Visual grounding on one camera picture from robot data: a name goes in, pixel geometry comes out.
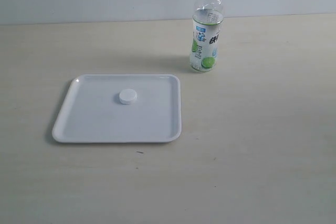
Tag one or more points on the white bottle cap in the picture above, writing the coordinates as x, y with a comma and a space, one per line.
128, 96

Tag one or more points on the clear plastic drink bottle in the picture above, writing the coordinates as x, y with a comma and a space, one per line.
208, 17

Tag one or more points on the white square plastic tray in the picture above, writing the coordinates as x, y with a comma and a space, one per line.
92, 113

